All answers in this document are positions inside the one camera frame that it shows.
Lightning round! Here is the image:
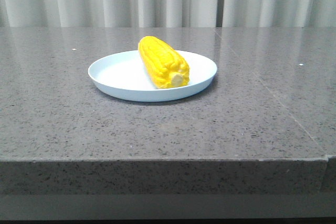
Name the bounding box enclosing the light blue round plate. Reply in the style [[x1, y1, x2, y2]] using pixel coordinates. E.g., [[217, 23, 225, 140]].
[[88, 50, 217, 102]]

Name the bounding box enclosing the yellow corn cob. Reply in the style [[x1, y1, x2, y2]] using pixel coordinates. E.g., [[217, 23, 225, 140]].
[[138, 36, 190, 89]]

